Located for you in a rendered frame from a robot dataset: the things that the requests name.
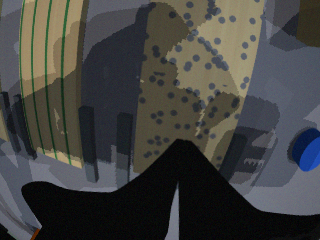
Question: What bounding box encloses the blue disc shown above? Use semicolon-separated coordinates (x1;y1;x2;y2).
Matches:
292;128;320;172

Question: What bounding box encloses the tan flat wooden strip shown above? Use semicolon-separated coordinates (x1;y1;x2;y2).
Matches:
0;0;9;143

